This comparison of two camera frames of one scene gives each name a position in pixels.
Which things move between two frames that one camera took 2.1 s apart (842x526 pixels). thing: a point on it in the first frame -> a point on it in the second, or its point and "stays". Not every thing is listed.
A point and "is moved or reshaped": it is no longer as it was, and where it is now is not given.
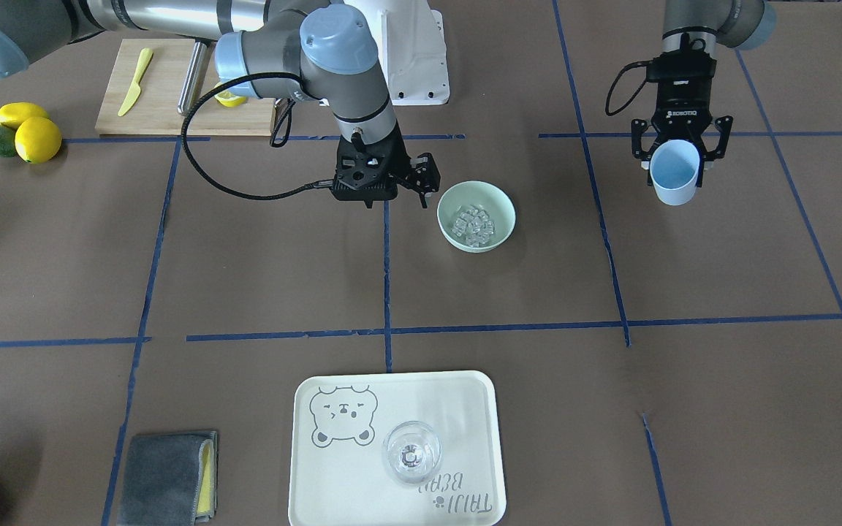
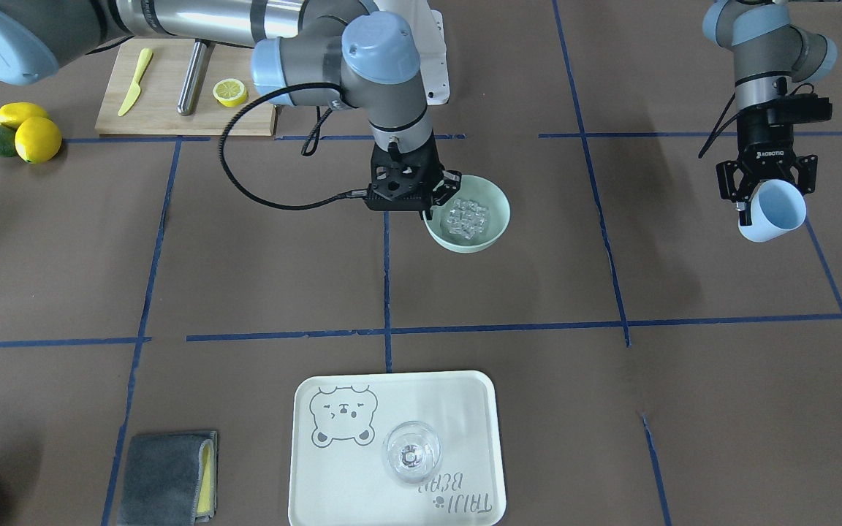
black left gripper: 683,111 -> 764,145
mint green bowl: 492,199 is moved or reshaped
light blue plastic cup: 674,165 -> 778,207
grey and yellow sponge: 171,480 stays
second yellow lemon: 11,115 stays
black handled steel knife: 191,90 stays
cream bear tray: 341,419 stays
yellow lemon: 37,140 stays
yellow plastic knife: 145,58 stays
